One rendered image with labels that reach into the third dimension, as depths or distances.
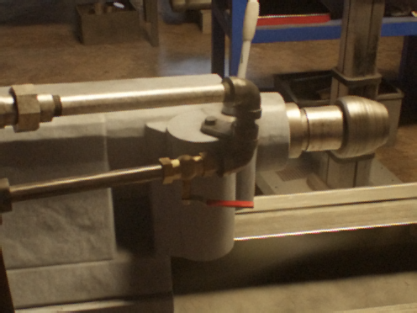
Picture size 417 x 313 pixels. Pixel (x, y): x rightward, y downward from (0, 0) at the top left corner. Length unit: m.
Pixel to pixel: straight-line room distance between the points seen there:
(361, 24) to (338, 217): 1.00
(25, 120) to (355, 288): 0.78
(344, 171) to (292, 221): 1.10
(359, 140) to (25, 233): 0.47
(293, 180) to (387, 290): 1.25
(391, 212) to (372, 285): 0.14
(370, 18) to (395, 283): 1.06
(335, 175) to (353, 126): 1.37
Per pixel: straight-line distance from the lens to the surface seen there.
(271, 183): 2.43
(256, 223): 1.19
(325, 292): 1.24
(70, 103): 0.66
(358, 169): 2.32
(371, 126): 0.95
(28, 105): 0.63
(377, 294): 1.25
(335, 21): 2.89
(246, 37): 0.85
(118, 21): 4.64
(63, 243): 0.87
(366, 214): 1.25
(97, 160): 0.84
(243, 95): 0.73
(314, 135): 0.93
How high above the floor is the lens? 1.51
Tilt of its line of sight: 29 degrees down
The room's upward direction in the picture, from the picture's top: straight up
